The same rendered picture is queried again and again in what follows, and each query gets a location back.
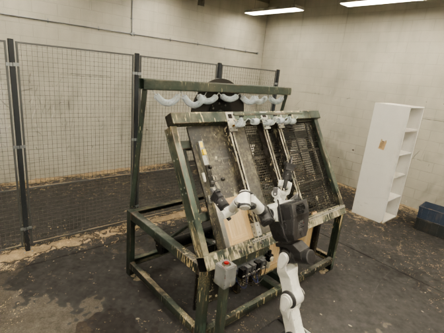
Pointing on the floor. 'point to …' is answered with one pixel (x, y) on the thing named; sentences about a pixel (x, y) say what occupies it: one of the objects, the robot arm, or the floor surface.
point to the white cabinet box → (386, 160)
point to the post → (221, 310)
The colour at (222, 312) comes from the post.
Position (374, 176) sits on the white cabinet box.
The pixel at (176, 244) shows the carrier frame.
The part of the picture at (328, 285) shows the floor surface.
